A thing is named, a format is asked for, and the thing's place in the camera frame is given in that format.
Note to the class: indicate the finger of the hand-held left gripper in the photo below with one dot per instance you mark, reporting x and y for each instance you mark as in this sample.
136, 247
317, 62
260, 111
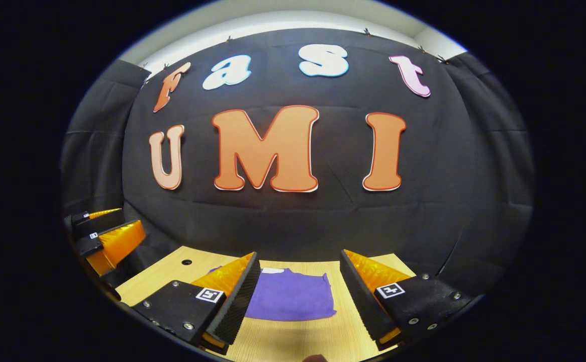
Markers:
97, 221
122, 241

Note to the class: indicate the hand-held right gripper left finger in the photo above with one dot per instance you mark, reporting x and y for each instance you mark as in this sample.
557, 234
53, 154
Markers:
237, 306

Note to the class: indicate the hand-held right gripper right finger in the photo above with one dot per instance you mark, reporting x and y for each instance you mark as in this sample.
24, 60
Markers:
361, 301

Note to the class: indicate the purple shirt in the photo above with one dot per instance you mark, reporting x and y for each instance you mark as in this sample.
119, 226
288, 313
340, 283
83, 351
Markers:
293, 299

